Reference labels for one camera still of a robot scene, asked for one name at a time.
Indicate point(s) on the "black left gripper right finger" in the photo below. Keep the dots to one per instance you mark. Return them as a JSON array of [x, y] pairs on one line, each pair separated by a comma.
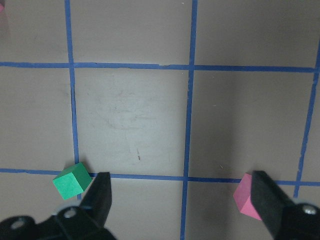
[[269, 200]]

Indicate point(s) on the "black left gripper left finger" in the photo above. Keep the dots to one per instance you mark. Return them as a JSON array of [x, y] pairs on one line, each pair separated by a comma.
[[98, 200]]

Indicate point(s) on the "pink foam cube far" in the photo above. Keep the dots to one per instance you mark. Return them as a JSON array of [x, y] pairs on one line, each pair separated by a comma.
[[242, 197]]

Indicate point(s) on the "pink foam cube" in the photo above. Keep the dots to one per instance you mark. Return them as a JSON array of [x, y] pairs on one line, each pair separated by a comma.
[[242, 197], [1, 7]]

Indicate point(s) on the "green foam cube far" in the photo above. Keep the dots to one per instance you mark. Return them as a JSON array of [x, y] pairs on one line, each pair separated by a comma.
[[72, 181]]

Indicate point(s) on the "pink foam cube centre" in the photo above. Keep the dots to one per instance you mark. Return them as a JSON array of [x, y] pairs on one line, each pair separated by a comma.
[[1, 7]]

